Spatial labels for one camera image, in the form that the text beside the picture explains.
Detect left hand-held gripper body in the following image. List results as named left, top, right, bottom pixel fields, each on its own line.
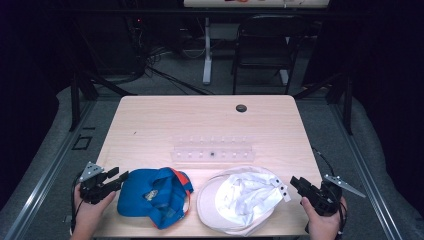
left=78, top=161, right=123, bottom=205

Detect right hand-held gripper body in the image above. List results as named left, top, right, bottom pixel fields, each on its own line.
left=299, top=173, right=367, bottom=217

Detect blue cap with orange strap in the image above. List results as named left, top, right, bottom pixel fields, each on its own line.
left=116, top=166, right=195, bottom=231

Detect white cap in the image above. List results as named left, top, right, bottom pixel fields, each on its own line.
left=195, top=165, right=292, bottom=237

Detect person's left hand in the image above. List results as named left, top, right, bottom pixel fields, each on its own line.
left=73, top=184, right=117, bottom=234

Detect person's right hand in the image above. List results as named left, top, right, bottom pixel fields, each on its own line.
left=300, top=196, right=348, bottom=238

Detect black metal stand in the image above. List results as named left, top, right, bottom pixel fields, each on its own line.
left=292, top=70, right=355, bottom=136
left=67, top=68, right=138, bottom=133

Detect clear acrylic rack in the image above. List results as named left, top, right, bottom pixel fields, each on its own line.
left=170, top=134, right=256, bottom=165

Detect black folding chair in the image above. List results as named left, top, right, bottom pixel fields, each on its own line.
left=231, top=14, right=308, bottom=96

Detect white desk leg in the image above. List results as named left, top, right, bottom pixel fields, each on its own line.
left=202, top=16, right=214, bottom=86

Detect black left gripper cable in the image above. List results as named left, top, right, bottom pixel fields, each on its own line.
left=70, top=171, right=84, bottom=233

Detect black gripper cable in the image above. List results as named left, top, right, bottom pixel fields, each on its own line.
left=311, top=146, right=336, bottom=178
left=70, top=171, right=84, bottom=233

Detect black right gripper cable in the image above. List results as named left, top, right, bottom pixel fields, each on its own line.
left=311, top=146, right=336, bottom=178

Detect aluminium rail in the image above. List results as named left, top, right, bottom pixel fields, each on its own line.
left=327, top=102, right=405, bottom=240
left=2, top=99, right=98, bottom=240

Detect black floor cables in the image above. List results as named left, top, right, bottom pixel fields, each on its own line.
left=145, top=46, right=216, bottom=96

